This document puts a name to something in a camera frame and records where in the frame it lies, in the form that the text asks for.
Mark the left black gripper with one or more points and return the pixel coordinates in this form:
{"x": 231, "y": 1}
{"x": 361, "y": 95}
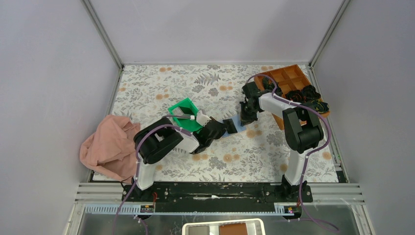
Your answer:
{"x": 220, "y": 131}

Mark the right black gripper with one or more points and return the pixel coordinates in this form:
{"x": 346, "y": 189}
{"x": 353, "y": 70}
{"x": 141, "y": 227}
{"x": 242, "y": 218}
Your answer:
{"x": 245, "y": 119}

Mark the black credit card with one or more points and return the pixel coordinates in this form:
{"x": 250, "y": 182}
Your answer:
{"x": 230, "y": 126}

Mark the beige blue card holder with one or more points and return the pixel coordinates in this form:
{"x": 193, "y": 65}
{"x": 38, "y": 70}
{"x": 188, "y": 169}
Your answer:
{"x": 237, "y": 122}

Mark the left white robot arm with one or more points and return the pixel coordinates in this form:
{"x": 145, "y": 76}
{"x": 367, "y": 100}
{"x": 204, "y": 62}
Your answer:
{"x": 157, "y": 140}

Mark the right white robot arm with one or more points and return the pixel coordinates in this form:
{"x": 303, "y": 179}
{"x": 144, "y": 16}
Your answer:
{"x": 302, "y": 128}

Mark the stack of cards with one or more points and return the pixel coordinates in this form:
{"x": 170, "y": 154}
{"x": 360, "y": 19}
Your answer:
{"x": 183, "y": 113}

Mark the dark floral rolled sock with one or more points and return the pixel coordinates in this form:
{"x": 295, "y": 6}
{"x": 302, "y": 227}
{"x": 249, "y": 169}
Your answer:
{"x": 270, "y": 84}
{"x": 320, "y": 106}
{"x": 295, "y": 96}
{"x": 310, "y": 93}

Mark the green plastic bin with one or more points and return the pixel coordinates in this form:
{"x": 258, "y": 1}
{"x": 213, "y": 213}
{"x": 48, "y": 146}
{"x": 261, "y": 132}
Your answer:
{"x": 188, "y": 124}

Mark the orange compartment tray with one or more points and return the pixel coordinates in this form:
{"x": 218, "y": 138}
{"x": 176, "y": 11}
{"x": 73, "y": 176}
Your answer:
{"x": 288, "y": 78}

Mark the pink cloth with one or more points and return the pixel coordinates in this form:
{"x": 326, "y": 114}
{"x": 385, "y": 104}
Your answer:
{"x": 110, "y": 150}

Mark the white device with screen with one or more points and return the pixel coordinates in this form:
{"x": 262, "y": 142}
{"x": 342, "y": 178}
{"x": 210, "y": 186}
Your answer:
{"x": 228, "y": 227}

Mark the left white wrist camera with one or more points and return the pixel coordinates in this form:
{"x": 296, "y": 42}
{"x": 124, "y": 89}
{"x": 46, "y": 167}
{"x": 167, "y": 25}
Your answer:
{"x": 202, "y": 119}

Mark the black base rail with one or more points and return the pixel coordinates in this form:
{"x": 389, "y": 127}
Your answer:
{"x": 182, "y": 197}

